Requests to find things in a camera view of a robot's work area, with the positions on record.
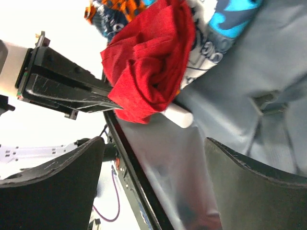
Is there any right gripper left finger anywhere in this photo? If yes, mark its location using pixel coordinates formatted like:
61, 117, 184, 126
0, 137, 105, 230

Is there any colourful patterned cloth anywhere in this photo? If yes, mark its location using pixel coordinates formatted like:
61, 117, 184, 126
83, 0, 264, 96

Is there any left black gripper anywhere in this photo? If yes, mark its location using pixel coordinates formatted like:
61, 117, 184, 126
15, 31, 121, 120

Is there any pink and teal kids suitcase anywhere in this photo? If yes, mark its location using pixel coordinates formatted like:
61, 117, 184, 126
105, 0, 307, 230

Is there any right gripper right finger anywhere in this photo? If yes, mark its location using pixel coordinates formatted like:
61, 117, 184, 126
204, 138, 307, 230

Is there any white tube bottle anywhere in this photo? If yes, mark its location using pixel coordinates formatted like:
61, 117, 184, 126
160, 103, 194, 128

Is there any bright red garment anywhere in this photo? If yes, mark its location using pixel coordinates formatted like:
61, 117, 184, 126
101, 0, 195, 124

